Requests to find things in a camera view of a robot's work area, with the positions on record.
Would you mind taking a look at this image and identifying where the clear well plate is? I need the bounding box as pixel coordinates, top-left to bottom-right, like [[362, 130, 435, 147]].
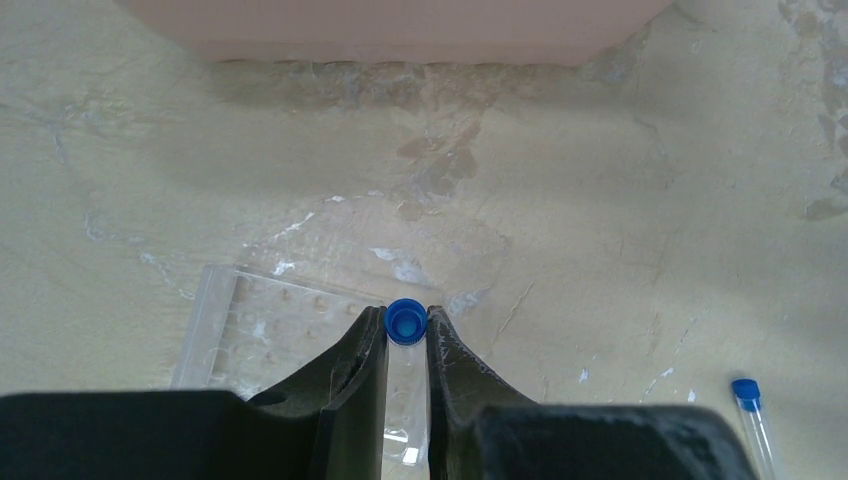
[[170, 264, 432, 468]]

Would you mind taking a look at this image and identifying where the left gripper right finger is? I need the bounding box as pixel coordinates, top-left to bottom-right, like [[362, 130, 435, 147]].
[[426, 306, 756, 479]]

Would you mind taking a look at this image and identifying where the blue capped test tube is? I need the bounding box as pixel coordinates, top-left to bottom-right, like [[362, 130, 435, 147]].
[[383, 298, 429, 467], [731, 378, 779, 480]]

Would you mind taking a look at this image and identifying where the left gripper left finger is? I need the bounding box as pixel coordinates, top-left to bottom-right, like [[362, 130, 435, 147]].
[[1, 307, 387, 479]]

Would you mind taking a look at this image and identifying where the pink plastic bin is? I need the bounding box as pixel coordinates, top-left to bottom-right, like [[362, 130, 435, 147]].
[[119, 0, 671, 66]]

